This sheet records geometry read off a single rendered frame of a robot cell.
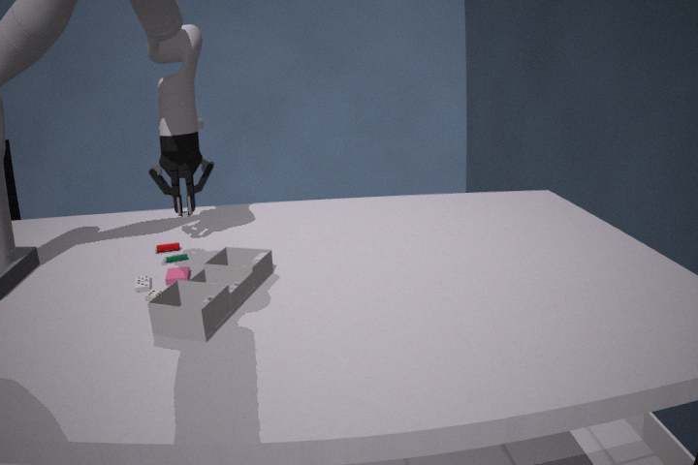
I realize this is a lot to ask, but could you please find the pink flat block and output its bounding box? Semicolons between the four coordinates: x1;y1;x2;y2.
165;266;190;285

